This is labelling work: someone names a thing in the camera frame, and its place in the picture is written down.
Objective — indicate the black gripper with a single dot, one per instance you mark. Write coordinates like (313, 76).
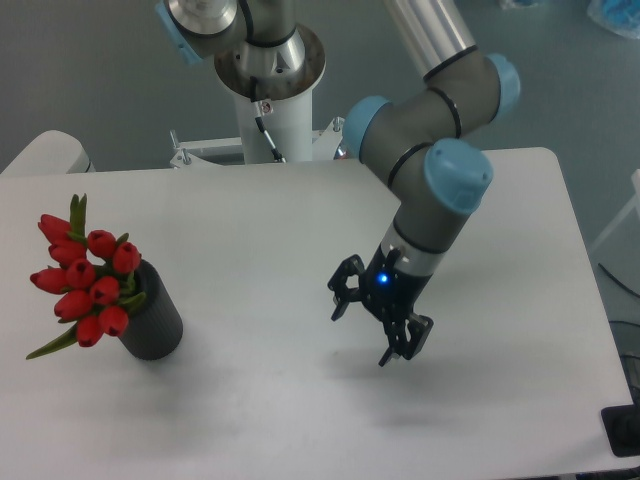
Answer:
(389, 295)

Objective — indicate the black device at table edge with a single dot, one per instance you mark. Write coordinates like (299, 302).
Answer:
(622, 429)

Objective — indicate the red tulip bouquet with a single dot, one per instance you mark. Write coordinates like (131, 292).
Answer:
(95, 275)

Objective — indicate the white metal base frame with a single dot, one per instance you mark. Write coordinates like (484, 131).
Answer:
(327, 144)

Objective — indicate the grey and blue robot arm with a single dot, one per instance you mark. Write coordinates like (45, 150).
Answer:
(416, 149)

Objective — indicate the white furniture at right edge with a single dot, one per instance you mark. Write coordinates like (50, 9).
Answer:
(621, 223)

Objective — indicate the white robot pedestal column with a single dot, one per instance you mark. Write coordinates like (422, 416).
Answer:
(272, 92)

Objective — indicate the white chair back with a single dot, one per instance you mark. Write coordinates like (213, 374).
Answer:
(51, 153)

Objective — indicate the black ribbed cylindrical vase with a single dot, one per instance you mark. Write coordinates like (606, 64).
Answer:
(156, 329)

